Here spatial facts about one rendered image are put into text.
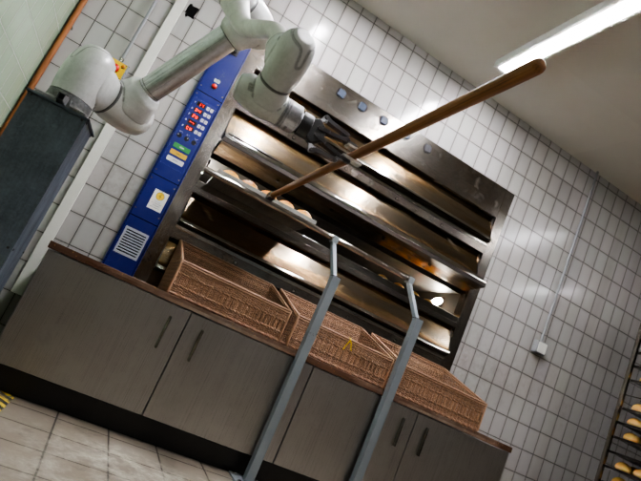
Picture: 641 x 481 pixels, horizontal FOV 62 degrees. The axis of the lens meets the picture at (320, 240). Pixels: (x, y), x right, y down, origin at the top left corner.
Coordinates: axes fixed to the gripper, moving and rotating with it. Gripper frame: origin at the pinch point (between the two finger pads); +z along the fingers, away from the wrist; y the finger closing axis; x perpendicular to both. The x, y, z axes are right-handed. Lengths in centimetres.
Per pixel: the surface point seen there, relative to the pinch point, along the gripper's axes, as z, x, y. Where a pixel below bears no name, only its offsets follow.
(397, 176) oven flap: 72, -132, -59
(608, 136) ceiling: 180, -97, -142
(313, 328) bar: 39, -72, 49
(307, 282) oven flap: 46, -128, 24
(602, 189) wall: 224, -133, -134
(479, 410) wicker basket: 147, -84, 50
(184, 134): -48, -129, -15
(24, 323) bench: -66, -77, 94
